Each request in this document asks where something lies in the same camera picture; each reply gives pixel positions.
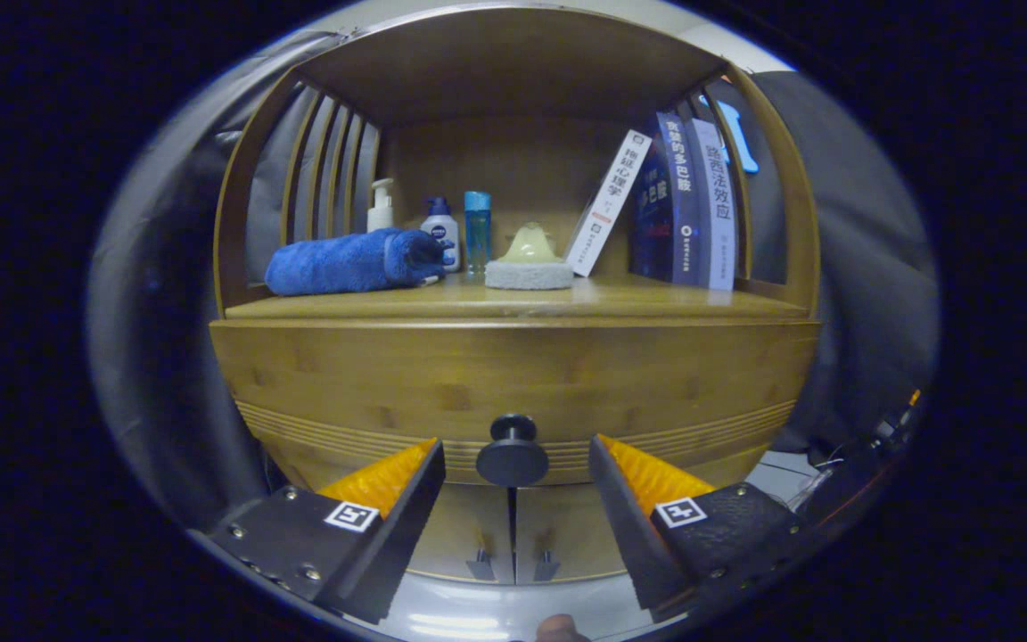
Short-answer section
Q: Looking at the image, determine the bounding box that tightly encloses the wooden countertop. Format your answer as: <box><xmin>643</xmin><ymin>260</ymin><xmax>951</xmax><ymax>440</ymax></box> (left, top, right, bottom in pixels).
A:
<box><xmin>224</xmin><ymin>272</ymin><xmax>813</xmax><ymax>322</ymax></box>

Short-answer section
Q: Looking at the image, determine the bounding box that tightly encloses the dark blue book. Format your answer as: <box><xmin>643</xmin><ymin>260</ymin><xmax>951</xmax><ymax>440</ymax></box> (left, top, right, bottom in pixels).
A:
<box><xmin>628</xmin><ymin>110</ymin><xmax>706</xmax><ymax>286</ymax></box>

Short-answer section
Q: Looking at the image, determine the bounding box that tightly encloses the white blue-capped lotion bottle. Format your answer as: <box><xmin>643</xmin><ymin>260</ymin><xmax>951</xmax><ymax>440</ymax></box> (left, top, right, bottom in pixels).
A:
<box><xmin>420</xmin><ymin>196</ymin><xmax>462</xmax><ymax>273</ymax></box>

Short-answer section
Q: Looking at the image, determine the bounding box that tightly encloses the black equipment with cables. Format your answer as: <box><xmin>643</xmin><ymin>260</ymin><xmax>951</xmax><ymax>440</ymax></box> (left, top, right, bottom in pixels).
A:
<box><xmin>790</xmin><ymin>388</ymin><xmax>924</xmax><ymax>527</ymax></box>

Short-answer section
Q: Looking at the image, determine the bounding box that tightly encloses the green scrub brush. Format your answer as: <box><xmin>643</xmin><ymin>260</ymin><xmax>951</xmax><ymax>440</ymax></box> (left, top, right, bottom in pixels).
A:
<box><xmin>484</xmin><ymin>221</ymin><xmax>576</xmax><ymax>291</ymax></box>

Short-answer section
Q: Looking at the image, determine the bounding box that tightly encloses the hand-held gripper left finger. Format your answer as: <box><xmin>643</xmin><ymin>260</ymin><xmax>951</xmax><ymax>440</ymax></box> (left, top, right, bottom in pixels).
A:
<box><xmin>188</xmin><ymin>437</ymin><xmax>448</xmax><ymax>625</ymax></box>

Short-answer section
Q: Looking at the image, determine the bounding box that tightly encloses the wooden cabinet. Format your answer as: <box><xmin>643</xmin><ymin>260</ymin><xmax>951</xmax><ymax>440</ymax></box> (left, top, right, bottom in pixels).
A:
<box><xmin>209</xmin><ymin>7</ymin><xmax>825</xmax><ymax>587</ymax></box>

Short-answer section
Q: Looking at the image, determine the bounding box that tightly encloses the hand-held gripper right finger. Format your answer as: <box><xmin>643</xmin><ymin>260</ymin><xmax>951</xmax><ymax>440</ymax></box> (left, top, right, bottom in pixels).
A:
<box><xmin>587</xmin><ymin>434</ymin><xmax>804</xmax><ymax>622</ymax></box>

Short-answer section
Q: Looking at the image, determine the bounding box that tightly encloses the clear blue bottle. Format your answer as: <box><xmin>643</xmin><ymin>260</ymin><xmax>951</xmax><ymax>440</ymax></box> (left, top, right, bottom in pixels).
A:
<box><xmin>464</xmin><ymin>190</ymin><xmax>493</xmax><ymax>275</ymax></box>

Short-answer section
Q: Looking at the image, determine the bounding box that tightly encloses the blue rolled towel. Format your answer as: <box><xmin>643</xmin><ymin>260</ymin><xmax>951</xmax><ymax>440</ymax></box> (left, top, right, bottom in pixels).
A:
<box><xmin>264</xmin><ymin>227</ymin><xmax>446</xmax><ymax>297</ymax></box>

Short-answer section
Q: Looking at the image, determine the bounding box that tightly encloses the wooden drawer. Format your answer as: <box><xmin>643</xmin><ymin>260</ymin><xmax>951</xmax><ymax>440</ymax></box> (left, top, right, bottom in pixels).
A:
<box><xmin>209</xmin><ymin>317</ymin><xmax>825</xmax><ymax>491</ymax></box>

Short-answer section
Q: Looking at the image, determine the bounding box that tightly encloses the pale blue book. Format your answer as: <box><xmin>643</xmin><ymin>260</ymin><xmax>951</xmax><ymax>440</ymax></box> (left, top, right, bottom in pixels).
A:
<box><xmin>687</xmin><ymin>118</ymin><xmax>739</xmax><ymax>292</ymax></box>

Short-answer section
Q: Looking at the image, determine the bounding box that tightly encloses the white pump bottle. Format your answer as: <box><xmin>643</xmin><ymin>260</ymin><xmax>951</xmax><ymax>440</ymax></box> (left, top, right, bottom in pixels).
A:
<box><xmin>366</xmin><ymin>177</ymin><xmax>396</xmax><ymax>235</ymax></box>

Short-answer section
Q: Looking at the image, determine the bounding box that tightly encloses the white book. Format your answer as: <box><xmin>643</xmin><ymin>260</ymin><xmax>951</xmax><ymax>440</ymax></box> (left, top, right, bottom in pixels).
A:
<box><xmin>564</xmin><ymin>129</ymin><xmax>654</xmax><ymax>278</ymax></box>

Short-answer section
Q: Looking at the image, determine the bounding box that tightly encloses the wooden cabinet door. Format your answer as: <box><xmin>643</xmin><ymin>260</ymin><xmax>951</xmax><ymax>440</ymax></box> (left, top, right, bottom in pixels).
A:
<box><xmin>513</xmin><ymin>481</ymin><xmax>630</xmax><ymax>585</ymax></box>
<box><xmin>407</xmin><ymin>486</ymin><xmax>514</xmax><ymax>585</ymax></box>

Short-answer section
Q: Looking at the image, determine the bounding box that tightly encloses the black drawer knob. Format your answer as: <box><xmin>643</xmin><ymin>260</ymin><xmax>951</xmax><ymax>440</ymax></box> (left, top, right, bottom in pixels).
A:
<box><xmin>476</xmin><ymin>414</ymin><xmax>550</xmax><ymax>489</ymax></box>

